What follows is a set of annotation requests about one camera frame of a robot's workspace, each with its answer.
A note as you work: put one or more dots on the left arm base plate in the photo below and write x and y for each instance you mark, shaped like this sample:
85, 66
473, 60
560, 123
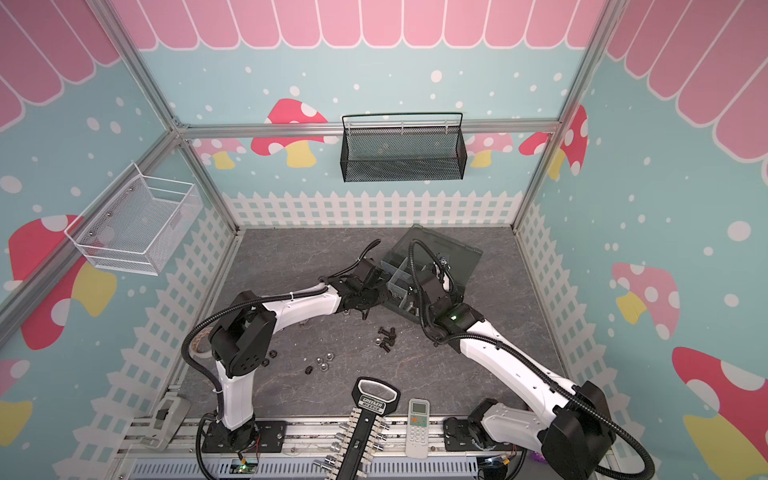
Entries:
262, 436

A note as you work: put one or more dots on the white remote control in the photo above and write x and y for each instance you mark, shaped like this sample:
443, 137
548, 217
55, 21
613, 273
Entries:
417, 429

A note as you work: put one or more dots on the white wire wall basket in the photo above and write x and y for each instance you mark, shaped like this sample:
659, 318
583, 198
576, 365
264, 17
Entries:
136, 225

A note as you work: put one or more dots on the grey compartment organizer box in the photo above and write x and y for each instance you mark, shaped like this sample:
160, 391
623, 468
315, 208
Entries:
456, 262

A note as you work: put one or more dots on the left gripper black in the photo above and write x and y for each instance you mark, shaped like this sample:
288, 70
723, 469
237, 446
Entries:
384, 295

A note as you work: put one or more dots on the grey box on rail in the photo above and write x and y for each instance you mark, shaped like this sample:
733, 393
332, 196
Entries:
165, 422

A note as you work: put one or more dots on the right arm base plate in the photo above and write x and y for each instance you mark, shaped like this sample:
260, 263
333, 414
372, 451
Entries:
462, 435

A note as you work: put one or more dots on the black bolts cluster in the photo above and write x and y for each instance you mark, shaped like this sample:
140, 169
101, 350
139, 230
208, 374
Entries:
386, 338

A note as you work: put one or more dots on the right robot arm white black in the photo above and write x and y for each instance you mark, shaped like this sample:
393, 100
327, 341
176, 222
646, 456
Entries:
571, 426

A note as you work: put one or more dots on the black mesh wall basket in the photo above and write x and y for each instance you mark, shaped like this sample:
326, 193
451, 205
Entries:
400, 147

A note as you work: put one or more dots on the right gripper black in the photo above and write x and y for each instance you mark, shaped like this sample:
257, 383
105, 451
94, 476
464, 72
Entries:
424, 288

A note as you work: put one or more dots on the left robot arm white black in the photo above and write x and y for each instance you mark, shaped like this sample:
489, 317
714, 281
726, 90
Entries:
240, 334

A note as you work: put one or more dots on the black tool with sockets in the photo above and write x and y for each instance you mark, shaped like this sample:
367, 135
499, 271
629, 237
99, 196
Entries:
364, 433

